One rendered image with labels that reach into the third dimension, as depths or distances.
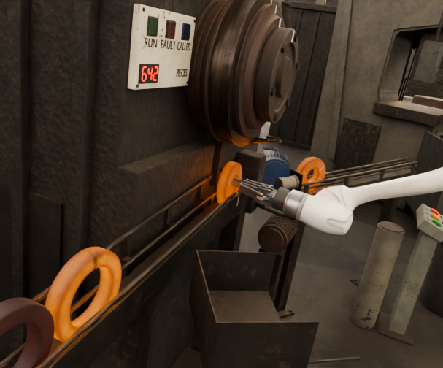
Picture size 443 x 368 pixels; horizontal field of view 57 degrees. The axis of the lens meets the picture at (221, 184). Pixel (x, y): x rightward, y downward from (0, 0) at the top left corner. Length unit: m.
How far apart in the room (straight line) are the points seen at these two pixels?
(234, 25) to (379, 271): 1.33
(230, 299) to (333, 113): 3.17
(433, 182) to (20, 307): 1.07
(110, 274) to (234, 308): 0.32
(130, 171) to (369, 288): 1.40
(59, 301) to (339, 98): 3.52
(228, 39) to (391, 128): 2.90
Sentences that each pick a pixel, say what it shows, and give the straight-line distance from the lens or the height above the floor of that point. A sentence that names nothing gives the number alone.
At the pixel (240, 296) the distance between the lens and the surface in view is 1.06.
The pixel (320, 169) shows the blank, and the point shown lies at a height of 0.73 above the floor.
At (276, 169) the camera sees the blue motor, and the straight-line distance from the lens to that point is 3.47.
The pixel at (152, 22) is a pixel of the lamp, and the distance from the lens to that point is 1.00.
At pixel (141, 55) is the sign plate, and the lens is 0.98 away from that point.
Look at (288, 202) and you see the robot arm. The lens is 1.33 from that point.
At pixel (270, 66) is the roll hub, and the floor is 1.15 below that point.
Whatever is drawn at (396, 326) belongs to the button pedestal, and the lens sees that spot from 2.24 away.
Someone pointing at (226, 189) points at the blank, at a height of 0.74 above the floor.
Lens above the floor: 1.20
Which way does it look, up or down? 19 degrees down
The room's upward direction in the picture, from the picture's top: 9 degrees clockwise
